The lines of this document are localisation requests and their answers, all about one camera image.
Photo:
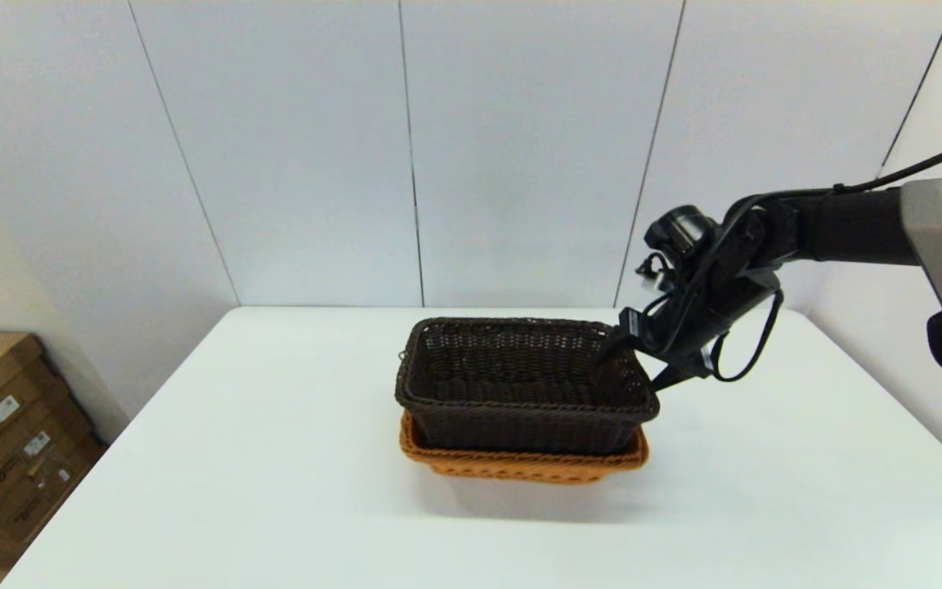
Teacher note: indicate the dark brown wicker basket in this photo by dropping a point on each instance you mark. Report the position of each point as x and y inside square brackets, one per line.
[520, 425]

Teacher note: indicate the black and silver right robot arm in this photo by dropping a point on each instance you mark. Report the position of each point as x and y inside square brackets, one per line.
[847, 229]

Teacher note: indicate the orange wicker basket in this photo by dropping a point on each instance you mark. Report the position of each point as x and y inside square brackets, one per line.
[520, 466]

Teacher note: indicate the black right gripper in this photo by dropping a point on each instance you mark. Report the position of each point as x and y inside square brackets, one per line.
[700, 315]

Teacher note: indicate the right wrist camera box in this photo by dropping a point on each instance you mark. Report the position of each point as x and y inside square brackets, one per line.
[652, 280]

